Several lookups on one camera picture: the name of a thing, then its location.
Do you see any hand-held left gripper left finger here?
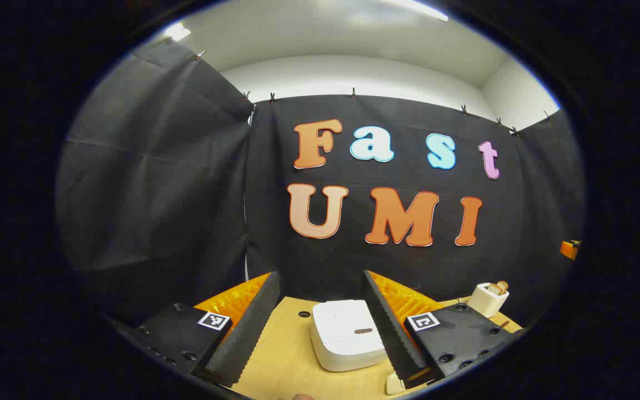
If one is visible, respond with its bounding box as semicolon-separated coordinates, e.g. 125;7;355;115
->
131;271;282;388

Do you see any white toaster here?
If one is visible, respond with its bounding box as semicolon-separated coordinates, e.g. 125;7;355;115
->
466;282;511;318

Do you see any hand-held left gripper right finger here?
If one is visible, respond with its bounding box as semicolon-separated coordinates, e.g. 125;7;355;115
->
362;270;523;389

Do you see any white rice cooker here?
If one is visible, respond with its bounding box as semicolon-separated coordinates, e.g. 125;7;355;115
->
311;299;390;372

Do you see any ceiling light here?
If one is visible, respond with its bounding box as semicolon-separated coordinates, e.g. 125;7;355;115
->
163;21;193;42

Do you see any black backdrop cloth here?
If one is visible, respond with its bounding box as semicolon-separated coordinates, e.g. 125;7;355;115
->
55;38;586;328

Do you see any cream rice container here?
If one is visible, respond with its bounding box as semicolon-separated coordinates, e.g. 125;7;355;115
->
386;372;409;396

